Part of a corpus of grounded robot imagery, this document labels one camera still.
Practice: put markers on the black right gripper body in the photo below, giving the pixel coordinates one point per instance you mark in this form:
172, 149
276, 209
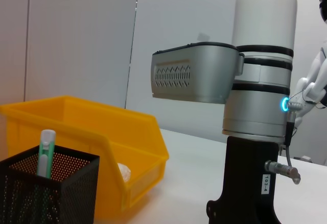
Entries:
247, 178

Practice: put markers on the white paper ball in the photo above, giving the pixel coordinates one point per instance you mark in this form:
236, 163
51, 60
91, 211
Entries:
125, 173

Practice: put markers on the mint green utility knife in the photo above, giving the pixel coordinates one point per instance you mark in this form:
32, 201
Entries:
45, 152

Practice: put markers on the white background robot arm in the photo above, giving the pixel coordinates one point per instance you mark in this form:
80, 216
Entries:
314, 88

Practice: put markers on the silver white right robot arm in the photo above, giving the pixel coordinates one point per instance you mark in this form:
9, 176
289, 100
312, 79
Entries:
263, 29

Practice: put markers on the black mesh pen holder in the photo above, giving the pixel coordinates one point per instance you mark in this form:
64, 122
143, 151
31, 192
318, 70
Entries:
30, 198

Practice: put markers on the small grey background object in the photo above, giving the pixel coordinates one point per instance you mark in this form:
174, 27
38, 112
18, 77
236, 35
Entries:
306, 158

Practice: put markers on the yellow plastic storage bin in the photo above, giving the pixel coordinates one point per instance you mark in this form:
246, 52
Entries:
76, 121

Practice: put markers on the black robot head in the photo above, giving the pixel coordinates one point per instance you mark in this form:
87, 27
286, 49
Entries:
324, 6

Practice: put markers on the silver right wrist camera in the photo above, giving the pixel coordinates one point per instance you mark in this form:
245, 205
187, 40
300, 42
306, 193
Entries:
194, 73

